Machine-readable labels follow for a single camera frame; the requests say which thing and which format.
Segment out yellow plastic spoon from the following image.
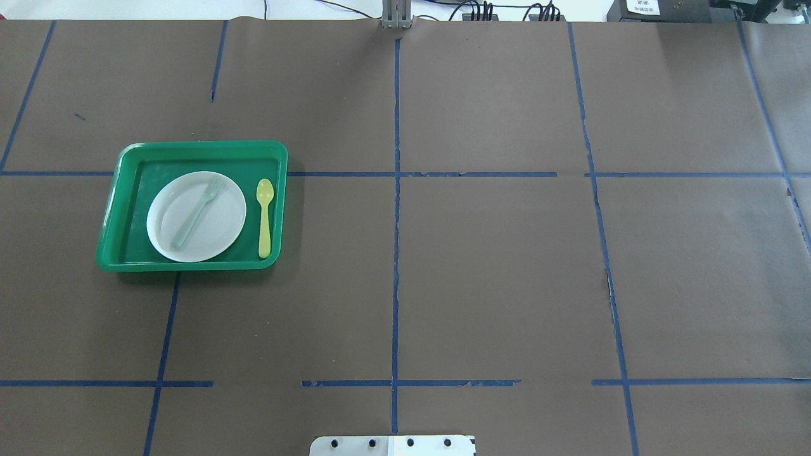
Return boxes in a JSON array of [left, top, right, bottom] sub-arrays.
[[256, 178, 275, 259]]

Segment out pale green plastic fork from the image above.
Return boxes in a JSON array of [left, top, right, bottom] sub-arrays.
[[170, 176, 225, 250]]

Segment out white round plate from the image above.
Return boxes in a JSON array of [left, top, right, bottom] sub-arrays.
[[146, 171, 247, 263]]

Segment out black power strip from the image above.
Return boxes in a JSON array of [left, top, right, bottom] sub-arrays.
[[460, 1, 566, 22]]

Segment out green plastic tray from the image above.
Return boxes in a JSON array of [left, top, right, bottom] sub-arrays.
[[96, 141, 289, 272]]

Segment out black box white label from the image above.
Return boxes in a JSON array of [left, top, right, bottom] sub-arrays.
[[606, 1, 712, 23]]

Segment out aluminium frame post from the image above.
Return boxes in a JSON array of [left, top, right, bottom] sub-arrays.
[[381, 0, 414, 30]]

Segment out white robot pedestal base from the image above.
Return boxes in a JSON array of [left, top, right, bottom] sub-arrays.
[[309, 434, 477, 455]]

